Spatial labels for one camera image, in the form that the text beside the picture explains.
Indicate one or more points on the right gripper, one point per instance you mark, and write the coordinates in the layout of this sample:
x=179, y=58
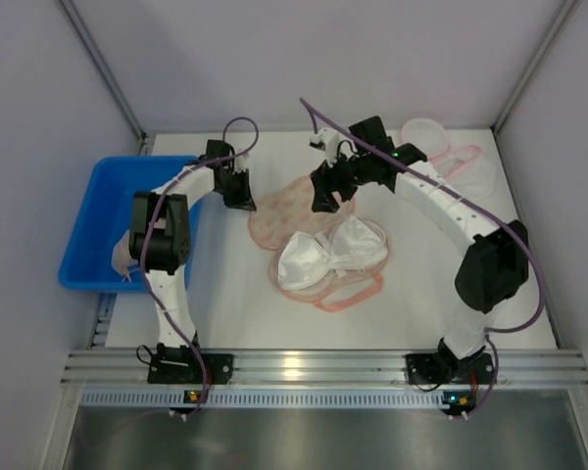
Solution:
x=334, y=180

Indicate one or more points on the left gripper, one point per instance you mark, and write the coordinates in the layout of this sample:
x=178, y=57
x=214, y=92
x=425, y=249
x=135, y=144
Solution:
x=236, y=185

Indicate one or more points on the floral orange laundry bag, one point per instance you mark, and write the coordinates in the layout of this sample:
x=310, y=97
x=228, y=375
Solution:
x=281, y=214

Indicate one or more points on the white satin bra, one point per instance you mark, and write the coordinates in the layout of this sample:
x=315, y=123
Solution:
x=353, y=245

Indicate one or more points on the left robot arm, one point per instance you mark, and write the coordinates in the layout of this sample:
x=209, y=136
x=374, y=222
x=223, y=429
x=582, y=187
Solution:
x=159, y=235

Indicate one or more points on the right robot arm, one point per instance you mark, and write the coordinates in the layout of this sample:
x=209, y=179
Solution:
x=494, y=264

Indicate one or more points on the pink bra in bin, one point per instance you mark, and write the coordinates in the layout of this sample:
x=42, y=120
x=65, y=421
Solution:
x=122, y=262

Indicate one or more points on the pink trimmed mesh laundry bag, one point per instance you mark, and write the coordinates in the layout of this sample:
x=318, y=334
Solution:
x=464, y=168

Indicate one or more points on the blue plastic bin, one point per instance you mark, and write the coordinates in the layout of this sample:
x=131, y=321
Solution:
x=104, y=216

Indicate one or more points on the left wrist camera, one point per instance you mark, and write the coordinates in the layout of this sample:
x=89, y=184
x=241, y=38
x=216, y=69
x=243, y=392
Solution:
x=240, y=162

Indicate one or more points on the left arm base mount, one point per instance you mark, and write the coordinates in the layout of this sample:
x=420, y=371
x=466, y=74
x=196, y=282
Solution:
x=180, y=366

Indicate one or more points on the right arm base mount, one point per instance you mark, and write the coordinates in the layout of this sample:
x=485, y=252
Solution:
x=429, y=371

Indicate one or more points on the aluminium mounting rail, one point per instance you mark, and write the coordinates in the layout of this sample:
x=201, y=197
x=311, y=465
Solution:
x=320, y=379

